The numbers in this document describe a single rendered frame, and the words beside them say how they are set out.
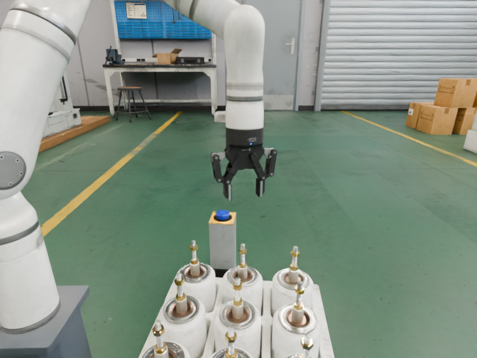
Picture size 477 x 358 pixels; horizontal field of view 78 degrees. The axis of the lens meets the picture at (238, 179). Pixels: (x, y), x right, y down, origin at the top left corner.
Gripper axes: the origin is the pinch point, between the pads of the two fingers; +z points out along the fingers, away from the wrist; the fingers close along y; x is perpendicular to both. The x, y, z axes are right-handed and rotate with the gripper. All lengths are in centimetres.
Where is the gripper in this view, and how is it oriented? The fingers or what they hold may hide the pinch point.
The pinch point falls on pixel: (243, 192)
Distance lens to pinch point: 63.7
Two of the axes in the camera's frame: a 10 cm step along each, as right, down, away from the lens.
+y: 9.5, -1.1, 2.9
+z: 0.0, 9.4, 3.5
